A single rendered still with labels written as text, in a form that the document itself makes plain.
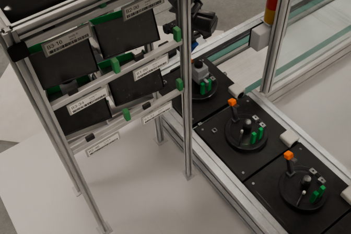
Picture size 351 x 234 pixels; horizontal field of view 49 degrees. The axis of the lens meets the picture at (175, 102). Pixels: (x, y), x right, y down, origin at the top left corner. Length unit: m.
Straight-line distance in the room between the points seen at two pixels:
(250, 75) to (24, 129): 0.88
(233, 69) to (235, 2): 1.90
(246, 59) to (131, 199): 0.71
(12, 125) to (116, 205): 0.54
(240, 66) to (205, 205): 0.58
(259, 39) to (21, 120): 0.93
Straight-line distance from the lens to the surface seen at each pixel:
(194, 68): 1.32
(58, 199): 1.37
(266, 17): 1.22
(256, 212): 1.18
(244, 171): 1.22
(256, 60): 1.60
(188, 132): 1.11
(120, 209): 1.30
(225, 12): 3.30
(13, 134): 1.57
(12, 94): 1.70
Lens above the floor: 2.03
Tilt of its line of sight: 51 degrees down
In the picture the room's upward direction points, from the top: 4 degrees counter-clockwise
